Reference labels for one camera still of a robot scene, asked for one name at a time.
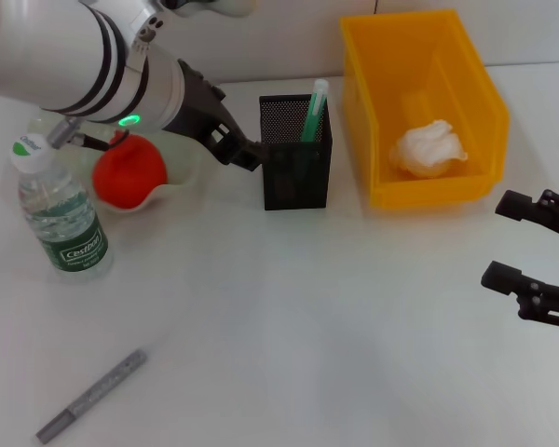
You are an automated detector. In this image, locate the clear green-label water bottle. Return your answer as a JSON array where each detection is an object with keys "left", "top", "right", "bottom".
[{"left": 8, "top": 132, "right": 116, "bottom": 284}]

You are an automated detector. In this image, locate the black mesh pen holder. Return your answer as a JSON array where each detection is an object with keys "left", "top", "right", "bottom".
[{"left": 258, "top": 93, "right": 333, "bottom": 211}]

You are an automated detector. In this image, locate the red-orange toy orange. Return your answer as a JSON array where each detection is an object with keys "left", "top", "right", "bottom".
[{"left": 91, "top": 130, "right": 169, "bottom": 210}]

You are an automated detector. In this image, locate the mint green pen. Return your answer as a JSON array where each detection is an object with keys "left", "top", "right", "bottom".
[{"left": 300, "top": 78, "right": 330, "bottom": 143}]

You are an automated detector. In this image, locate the grey marker pen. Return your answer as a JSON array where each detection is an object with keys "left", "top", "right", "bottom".
[{"left": 35, "top": 347, "right": 148, "bottom": 444}]

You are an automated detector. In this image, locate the yellow plastic bin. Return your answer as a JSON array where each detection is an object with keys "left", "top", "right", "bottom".
[{"left": 339, "top": 7, "right": 512, "bottom": 209}]

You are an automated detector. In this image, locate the green glass fruit plate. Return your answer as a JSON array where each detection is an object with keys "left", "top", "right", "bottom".
[{"left": 26, "top": 114, "right": 207, "bottom": 215}]

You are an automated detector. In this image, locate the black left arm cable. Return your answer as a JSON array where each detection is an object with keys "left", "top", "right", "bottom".
[{"left": 48, "top": 115, "right": 132, "bottom": 153}]

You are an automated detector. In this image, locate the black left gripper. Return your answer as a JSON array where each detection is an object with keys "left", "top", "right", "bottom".
[{"left": 163, "top": 58, "right": 267, "bottom": 172}]

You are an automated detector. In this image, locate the white paper ball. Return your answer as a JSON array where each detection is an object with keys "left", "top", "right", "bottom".
[{"left": 389, "top": 118, "right": 470, "bottom": 179}]

